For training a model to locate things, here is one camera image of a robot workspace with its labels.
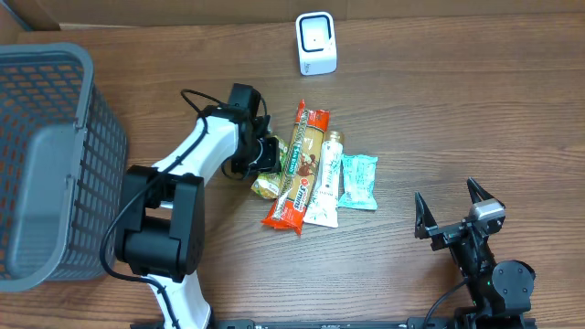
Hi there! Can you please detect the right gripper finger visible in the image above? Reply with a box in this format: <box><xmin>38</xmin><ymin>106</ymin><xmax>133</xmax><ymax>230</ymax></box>
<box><xmin>466</xmin><ymin>177</ymin><xmax>494</xmax><ymax>204</ymax></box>
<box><xmin>415</xmin><ymin>192</ymin><xmax>438</xmax><ymax>239</ymax></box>

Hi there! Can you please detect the green yellow snack bar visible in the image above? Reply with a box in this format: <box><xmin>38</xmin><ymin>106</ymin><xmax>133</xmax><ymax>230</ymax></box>
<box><xmin>250</xmin><ymin>135</ymin><xmax>288</xmax><ymax>199</ymax></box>

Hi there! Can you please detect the spaghetti pack with red ends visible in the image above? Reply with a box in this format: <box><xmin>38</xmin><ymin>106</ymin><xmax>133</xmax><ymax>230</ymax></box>
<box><xmin>261</xmin><ymin>100</ymin><xmax>330</xmax><ymax>235</ymax></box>

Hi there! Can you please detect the teal snack packet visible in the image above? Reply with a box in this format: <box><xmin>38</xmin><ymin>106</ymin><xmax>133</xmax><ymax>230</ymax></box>
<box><xmin>337</xmin><ymin>154</ymin><xmax>378</xmax><ymax>210</ymax></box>

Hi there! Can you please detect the white Pantene tube gold cap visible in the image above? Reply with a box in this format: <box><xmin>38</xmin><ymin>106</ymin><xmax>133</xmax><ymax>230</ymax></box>
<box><xmin>303</xmin><ymin>131</ymin><xmax>344</xmax><ymax>228</ymax></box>

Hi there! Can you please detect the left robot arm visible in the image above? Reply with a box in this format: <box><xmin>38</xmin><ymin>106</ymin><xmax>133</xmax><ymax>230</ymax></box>
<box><xmin>102</xmin><ymin>83</ymin><xmax>282</xmax><ymax>328</ymax></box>

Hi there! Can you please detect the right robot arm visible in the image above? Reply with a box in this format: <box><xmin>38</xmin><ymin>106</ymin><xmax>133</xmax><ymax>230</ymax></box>
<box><xmin>412</xmin><ymin>177</ymin><xmax>537</xmax><ymax>329</ymax></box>

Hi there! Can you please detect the white barcode scanner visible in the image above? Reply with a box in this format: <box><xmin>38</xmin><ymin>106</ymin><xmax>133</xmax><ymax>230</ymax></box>
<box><xmin>295</xmin><ymin>11</ymin><xmax>337</xmax><ymax>76</ymax></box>

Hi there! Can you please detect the grey plastic basket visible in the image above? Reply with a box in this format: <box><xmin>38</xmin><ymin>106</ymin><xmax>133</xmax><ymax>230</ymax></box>
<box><xmin>1</xmin><ymin>43</ymin><xmax>128</xmax><ymax>292</ymax></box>

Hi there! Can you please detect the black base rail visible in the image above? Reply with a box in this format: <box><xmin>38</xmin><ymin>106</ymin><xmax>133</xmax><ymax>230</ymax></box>
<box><xmin>129</xmin><ymin>317</ymin><xmax>538</xmax><ymax>329</ymax></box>

